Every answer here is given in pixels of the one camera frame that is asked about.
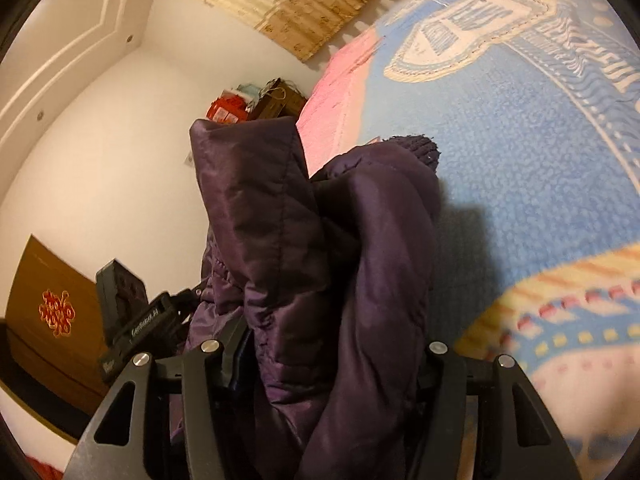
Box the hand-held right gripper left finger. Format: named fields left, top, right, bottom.
left=62, top=310, right=256, bottom=480

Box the beige patterned curtain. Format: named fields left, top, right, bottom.
left=160, top=0, right=426, bottom=63

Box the brown wooden desk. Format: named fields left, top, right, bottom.
left=247, top=77, right=308, bottom=122

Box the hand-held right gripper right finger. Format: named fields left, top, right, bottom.
left=407, top=341, right=583, bottom=480

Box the red cloth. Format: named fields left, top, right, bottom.
left=22, top=455, right=68, bottom=480

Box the blue printed blanket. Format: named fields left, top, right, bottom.
left=367, top=0, right=640, bottom=480

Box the purple padded jacket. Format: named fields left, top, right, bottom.
left=170, top=116, right=443, bottom=480

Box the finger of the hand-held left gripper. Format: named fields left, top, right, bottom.
left=170, top=287, right=206, bottom=323

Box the red plastic bag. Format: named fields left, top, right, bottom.
left=207, top=94, right=248, bottom=123

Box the red knot ornament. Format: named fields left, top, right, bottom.
left=39, top=289, right=76, bottom=337

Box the pink bed sheet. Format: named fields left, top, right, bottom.
left=296, top=25, right=386, bottom=176

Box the brown wooden door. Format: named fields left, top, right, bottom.
left=0, top=234, right=111, bottom=416

